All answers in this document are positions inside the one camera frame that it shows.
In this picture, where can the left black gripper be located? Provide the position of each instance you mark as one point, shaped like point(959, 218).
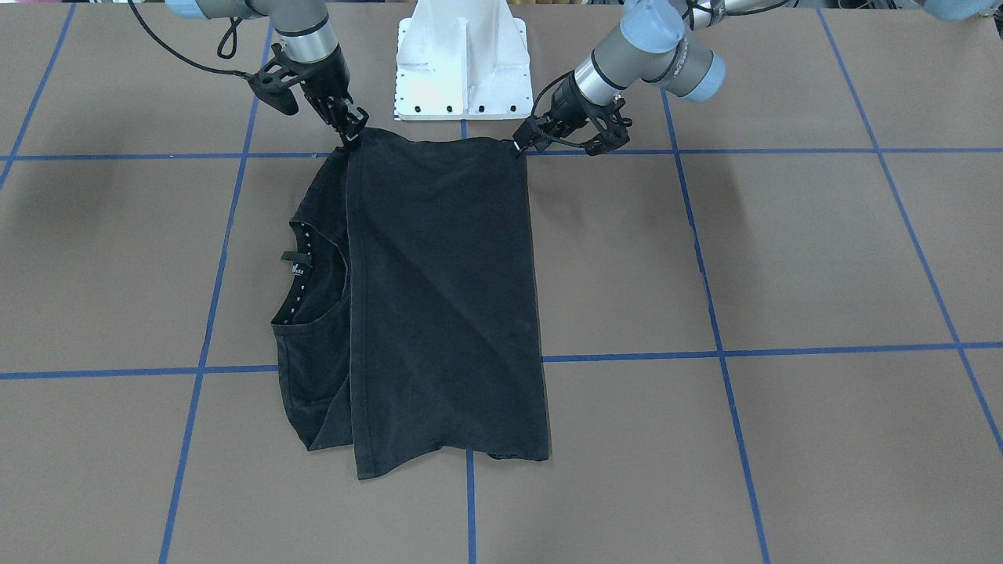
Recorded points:
point(566, 109)

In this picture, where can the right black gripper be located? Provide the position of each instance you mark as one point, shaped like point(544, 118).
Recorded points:
point(326, 81)

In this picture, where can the black graphic t-shirt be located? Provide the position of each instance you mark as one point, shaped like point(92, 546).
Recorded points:
point(411, 322)

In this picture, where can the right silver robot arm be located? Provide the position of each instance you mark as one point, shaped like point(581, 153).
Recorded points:
point(308, 54)

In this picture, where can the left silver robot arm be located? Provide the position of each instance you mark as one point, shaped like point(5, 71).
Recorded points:
point(658, 47)

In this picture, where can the brown paper table cover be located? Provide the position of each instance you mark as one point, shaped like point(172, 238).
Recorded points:
point(770, 325)

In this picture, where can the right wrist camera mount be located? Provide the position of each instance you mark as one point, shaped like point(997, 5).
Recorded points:
point(273, 82)

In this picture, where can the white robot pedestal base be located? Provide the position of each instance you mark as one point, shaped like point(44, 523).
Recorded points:
point(462, 60)

